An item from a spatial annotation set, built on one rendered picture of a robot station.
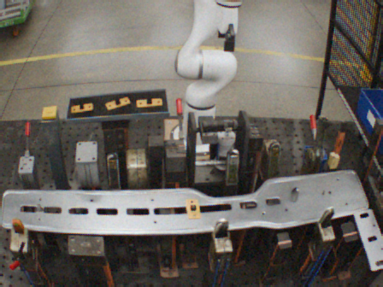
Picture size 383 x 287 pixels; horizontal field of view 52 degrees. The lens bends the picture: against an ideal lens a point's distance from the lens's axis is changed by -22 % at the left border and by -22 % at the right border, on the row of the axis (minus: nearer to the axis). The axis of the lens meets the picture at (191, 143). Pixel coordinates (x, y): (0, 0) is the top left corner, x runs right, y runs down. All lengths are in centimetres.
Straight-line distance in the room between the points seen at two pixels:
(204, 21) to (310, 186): 72
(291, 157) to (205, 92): 56
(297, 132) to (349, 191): 76
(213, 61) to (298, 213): 65
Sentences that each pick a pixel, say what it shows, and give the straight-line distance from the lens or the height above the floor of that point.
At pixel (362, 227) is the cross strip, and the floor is 100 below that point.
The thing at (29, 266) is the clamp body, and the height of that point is 97.
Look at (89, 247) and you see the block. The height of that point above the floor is 103.
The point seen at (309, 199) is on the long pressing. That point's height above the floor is 100.
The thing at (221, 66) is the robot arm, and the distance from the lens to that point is 178.
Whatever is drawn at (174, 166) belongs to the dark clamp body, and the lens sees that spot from 158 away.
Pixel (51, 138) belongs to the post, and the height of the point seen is 106.
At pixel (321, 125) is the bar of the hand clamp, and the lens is 161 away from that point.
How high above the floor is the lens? 213
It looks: 41 degrees down
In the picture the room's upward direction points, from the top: 4 degrees clockwise
